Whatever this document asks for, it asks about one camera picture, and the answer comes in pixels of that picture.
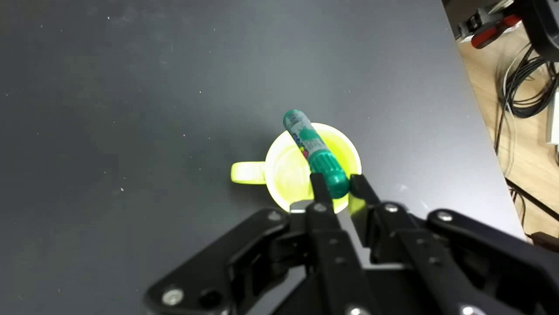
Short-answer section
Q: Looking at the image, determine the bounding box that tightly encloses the black cable bundle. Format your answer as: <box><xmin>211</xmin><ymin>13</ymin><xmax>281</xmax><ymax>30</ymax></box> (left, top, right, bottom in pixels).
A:
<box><xmin>494</xmin><ymin>46</ymin><xmax>559</xmax><ymax>121</ymax></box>

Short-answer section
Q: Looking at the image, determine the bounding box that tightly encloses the yellow mug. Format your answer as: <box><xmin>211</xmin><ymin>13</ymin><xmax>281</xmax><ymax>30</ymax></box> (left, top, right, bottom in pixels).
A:
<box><xmin>228</xmin><ymin>121</ymin><xmax>363</xmax><ymax>216</ymax></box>

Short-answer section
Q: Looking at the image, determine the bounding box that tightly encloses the red handled tool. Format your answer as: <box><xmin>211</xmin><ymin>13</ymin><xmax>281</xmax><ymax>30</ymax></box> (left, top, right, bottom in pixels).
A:
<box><xmin>469</xmin><ymin>14</ymin><xmax>522</xmax><ymax>51</ymax></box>

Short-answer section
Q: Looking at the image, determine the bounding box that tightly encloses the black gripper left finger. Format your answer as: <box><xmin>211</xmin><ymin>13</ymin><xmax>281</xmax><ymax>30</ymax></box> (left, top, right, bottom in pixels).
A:
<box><xmin>143</xmin><ymin>172</ymin><xmax>380</xmax><ymax>315</ymax></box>

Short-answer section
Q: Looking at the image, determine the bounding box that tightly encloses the green marker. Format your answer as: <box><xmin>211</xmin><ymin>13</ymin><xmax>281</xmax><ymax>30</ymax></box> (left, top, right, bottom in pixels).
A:
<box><xmin>281</xmin><ymin>107</ymin><xmax>351</xmax><ymax>200</ymax></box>

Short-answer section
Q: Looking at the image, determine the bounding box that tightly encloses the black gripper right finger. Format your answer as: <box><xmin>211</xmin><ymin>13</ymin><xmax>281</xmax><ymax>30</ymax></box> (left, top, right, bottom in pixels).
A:
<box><xmin>347</xmin><ymin>174</ymin><xmax>559</xmax><ymax>315</ymax></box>

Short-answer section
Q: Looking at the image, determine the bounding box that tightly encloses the black stand base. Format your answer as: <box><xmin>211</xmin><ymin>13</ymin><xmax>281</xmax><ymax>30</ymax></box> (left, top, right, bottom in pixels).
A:
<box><xmin>516</xmin><ymin>0</ymin><xmax>559</xmax><ymax>63</ymax></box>

